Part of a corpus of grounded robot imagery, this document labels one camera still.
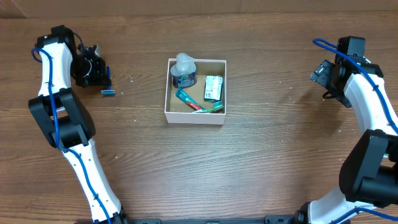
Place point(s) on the green white soap bar pack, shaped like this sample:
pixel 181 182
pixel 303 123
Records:
pixel 213 88

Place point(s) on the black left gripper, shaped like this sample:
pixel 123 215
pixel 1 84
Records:
pixel 100 77

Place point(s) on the blue disposable razor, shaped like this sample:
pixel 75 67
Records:
pixel 108 91

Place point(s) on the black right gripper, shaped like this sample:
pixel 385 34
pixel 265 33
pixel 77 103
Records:
pixel 323 77

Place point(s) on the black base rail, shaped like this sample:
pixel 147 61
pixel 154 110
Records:
pixel 268 219

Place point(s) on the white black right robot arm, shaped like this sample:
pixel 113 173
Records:
pixel 368 176

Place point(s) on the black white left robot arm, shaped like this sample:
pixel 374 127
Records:
pixel 66 123

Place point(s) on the white green toothbrush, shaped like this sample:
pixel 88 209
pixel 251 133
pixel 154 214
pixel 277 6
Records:
pixel 217 107

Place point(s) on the green red toothpaste tube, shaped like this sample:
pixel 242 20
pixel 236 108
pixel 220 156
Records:
pixel 183 96

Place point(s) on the white cardboard box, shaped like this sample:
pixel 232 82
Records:
pixel 178 112

